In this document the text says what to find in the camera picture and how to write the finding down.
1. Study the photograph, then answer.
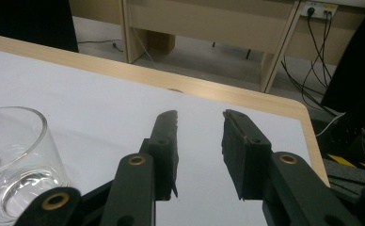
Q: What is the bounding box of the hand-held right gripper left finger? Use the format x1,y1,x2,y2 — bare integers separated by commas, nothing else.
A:
141,109,181,202

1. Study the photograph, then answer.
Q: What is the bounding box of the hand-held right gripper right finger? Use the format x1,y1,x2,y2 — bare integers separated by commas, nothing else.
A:
221,108,273,202

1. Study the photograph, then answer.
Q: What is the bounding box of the black stand base striped tape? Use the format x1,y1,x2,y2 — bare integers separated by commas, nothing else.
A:
309,109,365,202

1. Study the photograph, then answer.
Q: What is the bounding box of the beige wooden desk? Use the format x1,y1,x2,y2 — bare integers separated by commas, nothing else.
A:
67,0,365,94

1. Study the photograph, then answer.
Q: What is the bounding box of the clear glass cup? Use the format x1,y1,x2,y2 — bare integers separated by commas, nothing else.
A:
0,105,71,222

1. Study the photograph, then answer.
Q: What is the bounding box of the black curtain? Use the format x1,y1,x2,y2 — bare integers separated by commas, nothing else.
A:
320,0,365,128
0,0,80,54

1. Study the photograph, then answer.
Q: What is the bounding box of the black power cable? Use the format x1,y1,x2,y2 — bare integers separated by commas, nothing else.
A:
280,56,339,118
76,39,124,53
301,8,337,106

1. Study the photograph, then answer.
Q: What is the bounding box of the white floor cable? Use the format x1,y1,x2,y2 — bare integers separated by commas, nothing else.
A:
132,27,347,137

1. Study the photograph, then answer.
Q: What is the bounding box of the white wall socket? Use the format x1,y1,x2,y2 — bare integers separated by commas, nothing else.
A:
300,1,340,19

